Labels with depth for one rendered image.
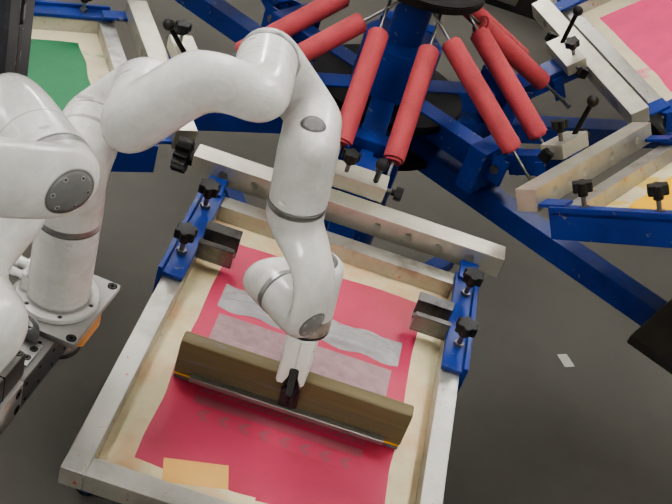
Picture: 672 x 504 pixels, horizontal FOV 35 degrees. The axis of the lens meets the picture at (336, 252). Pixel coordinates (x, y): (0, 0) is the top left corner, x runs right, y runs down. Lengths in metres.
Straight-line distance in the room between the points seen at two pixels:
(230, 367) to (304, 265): 0.36
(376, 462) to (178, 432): 0.34
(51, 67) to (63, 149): 1.59
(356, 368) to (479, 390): 1.56
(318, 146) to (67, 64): 1.29
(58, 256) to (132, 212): 2.18
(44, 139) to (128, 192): 2.82
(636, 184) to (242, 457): 1.19
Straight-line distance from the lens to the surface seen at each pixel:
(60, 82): 2.54
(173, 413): 1.80
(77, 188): 1.03
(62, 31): 2.75
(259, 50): 1.40
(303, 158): 1.41
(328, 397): 1.79
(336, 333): 2.02
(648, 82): 3.01
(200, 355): 1.79
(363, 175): 2.25
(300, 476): 1.77
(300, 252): 1.49
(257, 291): 1.59
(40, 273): 1.62
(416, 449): 1.88
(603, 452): 3.54
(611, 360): 3.90
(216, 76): 1.35
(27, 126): 1.04
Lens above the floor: 2.28
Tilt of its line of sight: 37 degrees down
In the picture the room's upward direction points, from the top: 19 degrees clockwise
